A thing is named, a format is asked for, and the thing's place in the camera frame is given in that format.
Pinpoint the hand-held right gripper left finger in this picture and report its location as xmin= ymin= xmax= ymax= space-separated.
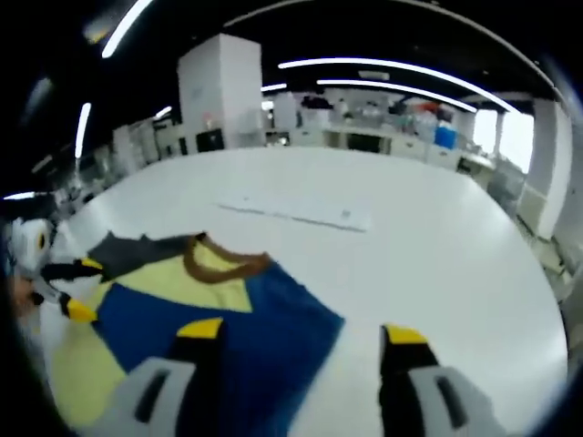
xmin=90 ymin=317 xmax=228 ymax=437

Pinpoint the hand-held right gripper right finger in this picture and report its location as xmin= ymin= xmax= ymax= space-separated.
xmin=378 ymin=323 xmax=507 ymax=437

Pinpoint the yellow garment with dark sleeves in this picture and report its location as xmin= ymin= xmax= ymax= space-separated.
xmin=48 ymin=230 xmax=346 ymax=437

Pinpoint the white template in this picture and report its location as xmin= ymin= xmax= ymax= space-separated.
xmin=212 ymin=189 xmax=375 ymax=234

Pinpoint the person's left hand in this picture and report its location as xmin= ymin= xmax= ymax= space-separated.
xmin=11 ymin=275 xmax=45 ymax=320

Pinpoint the straight ceiling light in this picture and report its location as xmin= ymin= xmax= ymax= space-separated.
xmin=75 ymin=102 xmax=92 ymax=158
xmin=100 ymin=0 xmax=155 ymax=59

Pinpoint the black box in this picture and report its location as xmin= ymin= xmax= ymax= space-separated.
xmin=195 ymin=128 xmax=225 ymax=154

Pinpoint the white lab counter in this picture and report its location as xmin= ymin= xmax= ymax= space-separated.
xmin=322 ymin=126 xmax=464 ymax=168

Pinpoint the white pillar with red sign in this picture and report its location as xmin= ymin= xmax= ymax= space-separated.
xmin=177 ymin=32 xmax=264 ymax=154

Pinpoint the blue crate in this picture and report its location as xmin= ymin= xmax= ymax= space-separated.
xmin=434 ymin=125 xmax=460 ymax=149

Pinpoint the plain white square pillar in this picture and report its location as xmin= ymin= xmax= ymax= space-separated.
xmin=518 ymin=97 xmax=575 ymax=240

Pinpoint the short curved ceiling light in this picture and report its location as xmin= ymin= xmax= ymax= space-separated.
xmin=316 ymin=79 xmax=478 ymax=113

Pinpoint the long curved ceiling light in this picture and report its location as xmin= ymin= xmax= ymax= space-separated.
xmin=277 ymin=56 xmax=523 ymax=115

